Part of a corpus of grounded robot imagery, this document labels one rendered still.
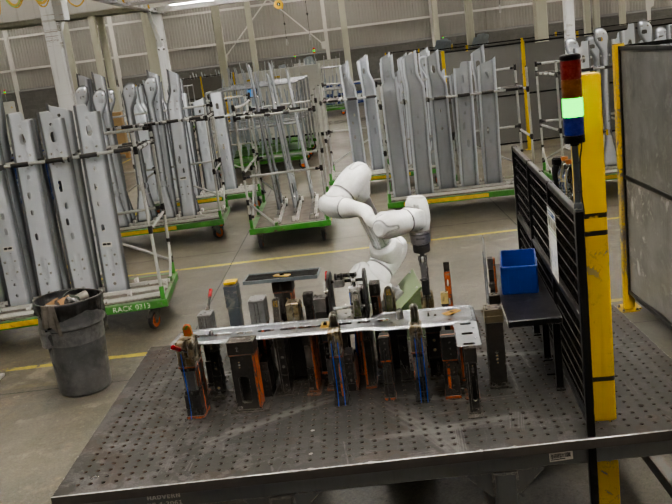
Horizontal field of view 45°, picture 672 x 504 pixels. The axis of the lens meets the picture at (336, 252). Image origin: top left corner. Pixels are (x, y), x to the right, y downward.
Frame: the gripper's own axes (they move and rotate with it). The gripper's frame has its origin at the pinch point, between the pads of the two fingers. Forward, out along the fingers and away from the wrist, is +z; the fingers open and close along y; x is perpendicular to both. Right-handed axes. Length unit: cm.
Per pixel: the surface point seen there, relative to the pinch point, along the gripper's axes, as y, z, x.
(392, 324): 7.3, 13.0, -16.1
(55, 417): -150, 112, -264
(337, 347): 21.9, 15.9, -39.6
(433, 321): 8.1, 13.1, 1.8
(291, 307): -12, 7, -63
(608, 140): -752, 51, 247
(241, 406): 19, 40, -86
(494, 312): 16.9, 8.6, 27.6
